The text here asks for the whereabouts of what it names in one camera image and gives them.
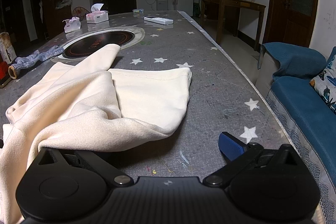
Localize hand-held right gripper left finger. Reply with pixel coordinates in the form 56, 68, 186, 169
36, 148, 134, 187

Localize blue grey rolled cloth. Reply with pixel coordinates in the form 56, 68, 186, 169
9, 46, 65, 80

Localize white printed bag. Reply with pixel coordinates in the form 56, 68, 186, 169
0, 32, 17, 64

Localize blue sofa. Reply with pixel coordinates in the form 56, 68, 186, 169
258, 42, 336, 224

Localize white remote control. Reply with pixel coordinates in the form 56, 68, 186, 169
144, 16, 174, 25

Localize large butterfly print cushion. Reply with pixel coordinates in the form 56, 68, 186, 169
309, 47, 336, 115

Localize grey star-printed table cover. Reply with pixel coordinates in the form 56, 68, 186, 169
0, 10, 298, 188

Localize cream pants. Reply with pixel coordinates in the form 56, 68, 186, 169
0, 44, 193, 224

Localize dark wooden side desk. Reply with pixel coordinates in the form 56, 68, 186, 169
199, 0, 266, 51

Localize large pink-white tissue box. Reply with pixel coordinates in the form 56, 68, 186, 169
86, 3, 109, 24

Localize round black induction cooktop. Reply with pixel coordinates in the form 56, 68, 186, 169
58, 27, 145, 60

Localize round floor fan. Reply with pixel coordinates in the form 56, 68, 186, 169
72, 7, 89, 21

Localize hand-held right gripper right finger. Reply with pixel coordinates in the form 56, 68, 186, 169
203, 132, 301, 187

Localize small pink tissue pack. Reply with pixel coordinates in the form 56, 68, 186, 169
62, 17, 81, 33

